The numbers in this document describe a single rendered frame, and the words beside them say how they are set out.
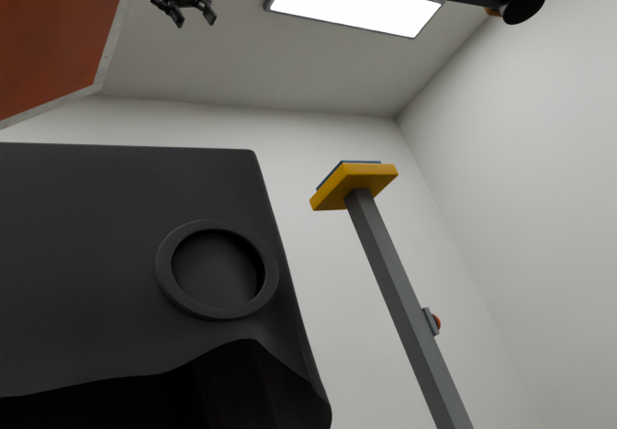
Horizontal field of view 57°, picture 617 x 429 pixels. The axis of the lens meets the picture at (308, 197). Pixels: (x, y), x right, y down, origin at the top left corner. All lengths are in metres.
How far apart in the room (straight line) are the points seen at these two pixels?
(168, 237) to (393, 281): 0.44
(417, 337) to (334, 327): 2.67
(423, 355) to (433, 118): 4.01
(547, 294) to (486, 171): 1.00
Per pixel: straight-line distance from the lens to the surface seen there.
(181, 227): 0.76
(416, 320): 1.01
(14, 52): 1.27
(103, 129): 3.76
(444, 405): 0.99
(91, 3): 1.30
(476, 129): 4.62
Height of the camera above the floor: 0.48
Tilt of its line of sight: 25 degrees up
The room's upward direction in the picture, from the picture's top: 21 degrees counter-clockwise
